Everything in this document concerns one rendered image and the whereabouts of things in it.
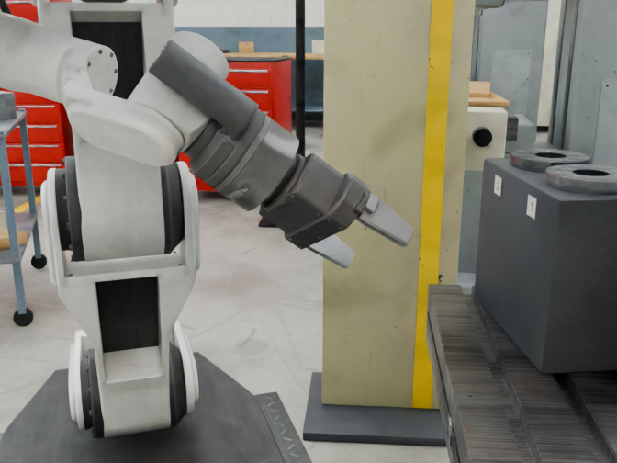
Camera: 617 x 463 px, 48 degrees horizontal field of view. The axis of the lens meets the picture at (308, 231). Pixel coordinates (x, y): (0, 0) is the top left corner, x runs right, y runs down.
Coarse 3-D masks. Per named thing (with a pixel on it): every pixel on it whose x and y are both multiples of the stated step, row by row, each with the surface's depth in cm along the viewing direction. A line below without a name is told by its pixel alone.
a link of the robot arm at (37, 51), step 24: (0, 0) 72; (0, 24) 67; (24, 24) 67; (0, 48) 66; (24, 48) 66; (48, 48) 65; (0, 72) 67; (24, 72) 66; (48, 72) 65; (48, 96) 68
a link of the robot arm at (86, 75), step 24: (72, 48) 65; (96, 48) 66; (72, 72) 64; (96, 72) 67; (72, 96) 62; (96, 96) 62; (72, 120) 64; (96, 120) 62; (120, 120) 61; (144, 120) 61; (168, 120) 62; (96, 144) 66; (120, 144) 64; (144, 144) 63; (168, 144) 62
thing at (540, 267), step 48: (528, 192) 74; (576, 192) 70; (480, 240) 90; (528, 240) 75; (576, 240) 69; (480, 288) 90; (528, 288) 75; (576, 288) 70; (528, 336) 75; (576, 336) 72
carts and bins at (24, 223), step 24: (0, 96) 314; (0, 120) 315; (24, 120) 349; (0, 144) 278; (24, 144) 352; (0, 168) 281; (0, 216) 310; (24, 216) 356; (0, 240) 301; (24, 240) 310; (0, 264) 291; (24, 312) 299
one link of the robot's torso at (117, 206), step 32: (32, 0) 84; (160, 0) 88; (64, 32) 83; (96, 32) 87; (128, 32) 88; (160, 32) 86; (128, 64) 90; (128, 96) 91; (64, 160) 91; (96, 160) 87; (128, 160) 88; (64, 192) 89; (96, 192) 88; (128, 192) 89; (160, 192) 90; (64, 224) 89; (96, 224) 88; (128, 224) 90; (160, 224) 91; (96, 256) 92; (128, 256) 94
